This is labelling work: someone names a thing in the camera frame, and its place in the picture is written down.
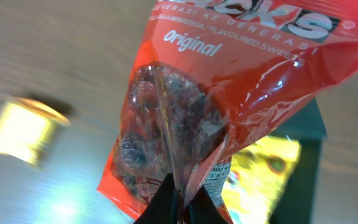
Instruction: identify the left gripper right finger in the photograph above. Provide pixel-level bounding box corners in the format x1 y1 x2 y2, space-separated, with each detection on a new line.
188 186 227 224

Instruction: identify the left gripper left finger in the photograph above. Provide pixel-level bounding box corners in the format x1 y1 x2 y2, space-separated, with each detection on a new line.
134 174 177 224

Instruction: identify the large yellow snack bag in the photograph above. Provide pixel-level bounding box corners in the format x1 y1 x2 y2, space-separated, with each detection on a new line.
222 136 301 224

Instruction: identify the black gift box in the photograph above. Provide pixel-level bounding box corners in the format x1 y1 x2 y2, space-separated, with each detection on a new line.
269 99 327 224

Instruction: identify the red Hacks candy bag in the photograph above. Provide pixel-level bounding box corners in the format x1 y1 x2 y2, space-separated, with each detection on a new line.
98 0 358 219

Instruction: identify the small yellow candy packet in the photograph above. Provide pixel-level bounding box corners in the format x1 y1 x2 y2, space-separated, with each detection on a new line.
0 97 70 167

